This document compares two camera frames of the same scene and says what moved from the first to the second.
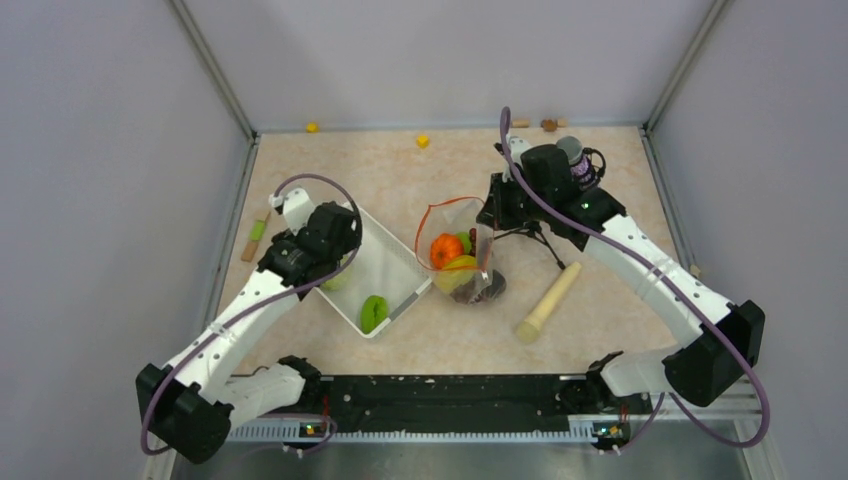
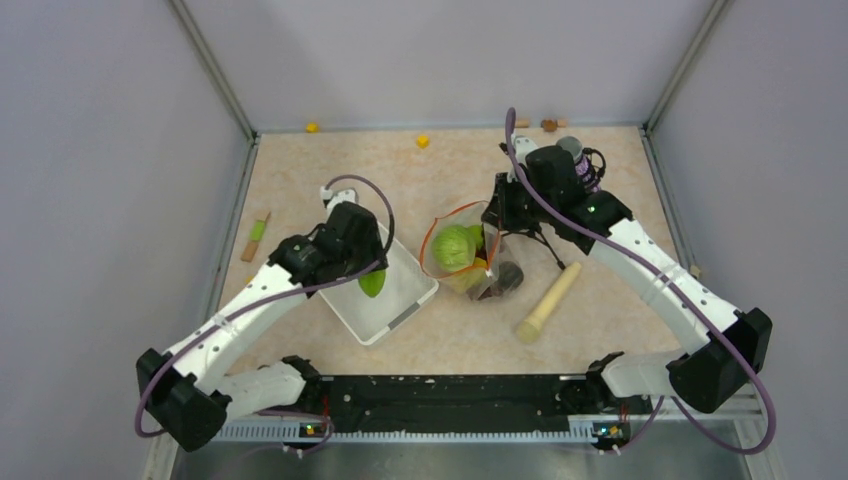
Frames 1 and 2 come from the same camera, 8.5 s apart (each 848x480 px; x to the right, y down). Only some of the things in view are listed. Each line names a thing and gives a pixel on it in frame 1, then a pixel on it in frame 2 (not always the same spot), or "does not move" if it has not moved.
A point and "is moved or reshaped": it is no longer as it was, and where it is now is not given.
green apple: (465, 242) → (475, 232)
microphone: (587, 164) does not move
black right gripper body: (513, 205) does not move
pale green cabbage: (333, 283) is moved or reshaped
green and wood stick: (251, 246) does not move
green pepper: (373, 311) → (372, 281)
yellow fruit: (456, 272) → (471, 278)
